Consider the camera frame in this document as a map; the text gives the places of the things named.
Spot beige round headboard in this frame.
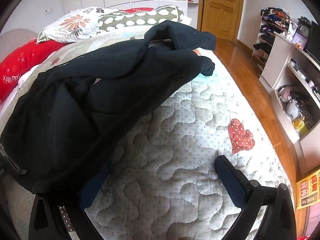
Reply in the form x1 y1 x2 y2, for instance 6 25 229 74
0 28 37 61

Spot black television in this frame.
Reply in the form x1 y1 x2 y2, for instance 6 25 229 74
304 21 320 63

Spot shoe rack with shoes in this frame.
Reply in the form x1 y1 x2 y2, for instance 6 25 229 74
251 7 295 71

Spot yellow printed box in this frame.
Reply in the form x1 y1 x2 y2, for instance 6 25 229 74
296 170 319 210

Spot wooden door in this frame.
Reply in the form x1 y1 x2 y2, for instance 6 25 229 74
197 0 244 42

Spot black pants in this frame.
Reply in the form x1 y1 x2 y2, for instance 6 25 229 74
1 21 216 209

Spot red long pillow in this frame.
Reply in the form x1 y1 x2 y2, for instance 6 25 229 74
0 38 68 104

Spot white shelf cabinet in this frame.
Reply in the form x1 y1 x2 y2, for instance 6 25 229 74
259 34 319 174

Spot white floral pillow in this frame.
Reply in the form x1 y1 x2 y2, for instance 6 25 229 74
37 7 118 43

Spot black desk clock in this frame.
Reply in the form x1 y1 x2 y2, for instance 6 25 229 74
297 16 311 39

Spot green white bolster pillow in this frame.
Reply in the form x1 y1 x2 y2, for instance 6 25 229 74
98 5 185 31

